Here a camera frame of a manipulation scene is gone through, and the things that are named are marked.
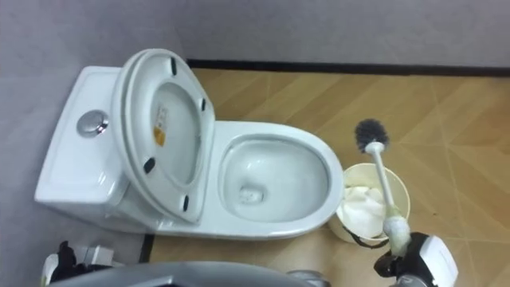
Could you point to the cream waste bin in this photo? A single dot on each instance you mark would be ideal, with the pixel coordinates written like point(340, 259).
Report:
point(400, 191)

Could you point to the white toilet brush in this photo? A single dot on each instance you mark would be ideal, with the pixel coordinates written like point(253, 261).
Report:
point(381, 175)

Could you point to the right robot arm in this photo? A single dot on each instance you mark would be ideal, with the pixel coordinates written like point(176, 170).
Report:
point(412, 281)

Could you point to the robot body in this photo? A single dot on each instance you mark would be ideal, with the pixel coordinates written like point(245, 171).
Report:
point(179, 275)

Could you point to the white bin liner bag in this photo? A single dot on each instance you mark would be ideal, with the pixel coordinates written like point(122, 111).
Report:
point(360, 209)

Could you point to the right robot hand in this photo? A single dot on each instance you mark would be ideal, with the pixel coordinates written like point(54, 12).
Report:
point(426, 261)

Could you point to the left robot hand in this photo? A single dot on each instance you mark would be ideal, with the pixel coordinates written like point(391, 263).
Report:
point(67, 261)

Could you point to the white ceramic toilet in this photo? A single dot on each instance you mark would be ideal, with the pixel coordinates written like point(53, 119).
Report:
point(275, 175)

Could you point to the white toilet seat and lid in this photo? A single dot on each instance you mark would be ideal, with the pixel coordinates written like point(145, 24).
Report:
point(167, 131)

